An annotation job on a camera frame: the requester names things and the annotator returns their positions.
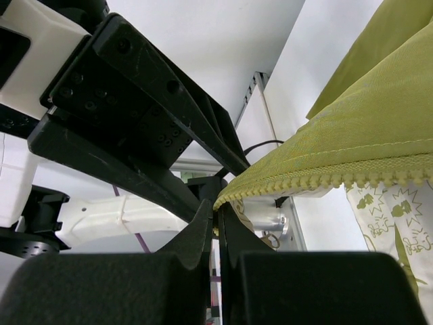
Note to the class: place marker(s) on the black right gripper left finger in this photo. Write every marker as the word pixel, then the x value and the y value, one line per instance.
pixel 169 286

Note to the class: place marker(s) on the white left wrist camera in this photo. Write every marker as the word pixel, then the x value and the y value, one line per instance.
pixel 53 38

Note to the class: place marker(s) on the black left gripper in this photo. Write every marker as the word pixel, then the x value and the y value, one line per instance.
pixel 104 110

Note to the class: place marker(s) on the olive green jacket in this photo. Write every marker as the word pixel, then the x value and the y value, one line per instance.
pixel 370 132

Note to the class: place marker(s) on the left aluminium base plate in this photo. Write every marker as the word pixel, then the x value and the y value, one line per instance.
pixel 275 221

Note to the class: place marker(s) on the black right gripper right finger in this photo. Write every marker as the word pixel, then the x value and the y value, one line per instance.
pixel 262 286

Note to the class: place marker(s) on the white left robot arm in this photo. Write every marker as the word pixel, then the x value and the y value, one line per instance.
pixel 47 207

